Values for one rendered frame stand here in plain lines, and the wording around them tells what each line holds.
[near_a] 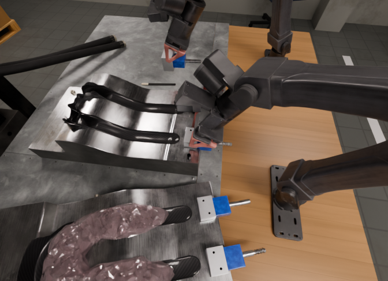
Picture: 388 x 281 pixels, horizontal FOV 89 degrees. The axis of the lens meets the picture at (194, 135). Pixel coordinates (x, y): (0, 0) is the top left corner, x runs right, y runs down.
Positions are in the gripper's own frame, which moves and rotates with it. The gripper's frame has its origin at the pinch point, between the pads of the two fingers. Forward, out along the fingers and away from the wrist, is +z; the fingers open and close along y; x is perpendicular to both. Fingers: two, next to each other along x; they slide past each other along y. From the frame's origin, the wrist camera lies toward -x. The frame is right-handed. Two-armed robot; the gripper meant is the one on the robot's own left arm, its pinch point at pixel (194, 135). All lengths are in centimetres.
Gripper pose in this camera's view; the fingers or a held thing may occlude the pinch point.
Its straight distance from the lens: 53.8
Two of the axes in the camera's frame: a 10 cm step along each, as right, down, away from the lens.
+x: 8.6, 3.6, 3.6
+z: -5.0, 4.2, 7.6
